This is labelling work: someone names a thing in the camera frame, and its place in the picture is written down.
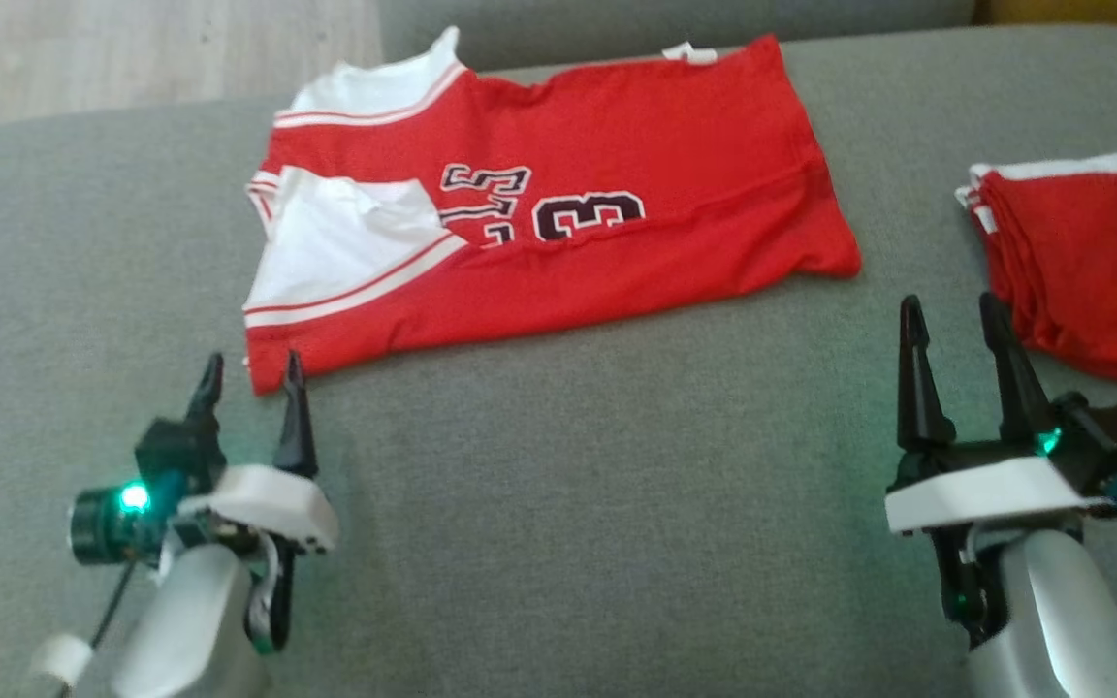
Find wide yellow sofa backrest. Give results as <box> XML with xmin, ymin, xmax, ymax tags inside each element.
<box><xmin>975</xmin><ymin>0</ymin><xmax>1117</xmax><ymax>38</ymax></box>

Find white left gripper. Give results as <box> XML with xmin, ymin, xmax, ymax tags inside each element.
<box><xmin>176</xmin><ymin>351</ymin><xmax>339</xmax><ymax>652</ymax></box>

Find red shorts with white stripe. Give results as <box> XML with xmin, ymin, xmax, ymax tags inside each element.
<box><xmin>954</xmin><ymin>147</ymin><xmax>1117</xmax><ymax>389</ymax></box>

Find large grey sofa seat cushion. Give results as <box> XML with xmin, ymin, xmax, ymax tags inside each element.
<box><xmin>0</xmin><ymin>24</ymin><xmax>1117</xmax><ymax>698</ymax></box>

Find red and white basketball jersey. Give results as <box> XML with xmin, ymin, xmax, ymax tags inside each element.
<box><xmin>242</xmin><ymin>26</ymin><xmax>862</xmax><ymax>396</ymax></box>

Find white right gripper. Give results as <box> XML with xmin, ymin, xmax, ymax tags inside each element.
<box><xmin>885</xmin><ymin>293</ymin><xmax>1114</xmax><ymax>650</ymax></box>

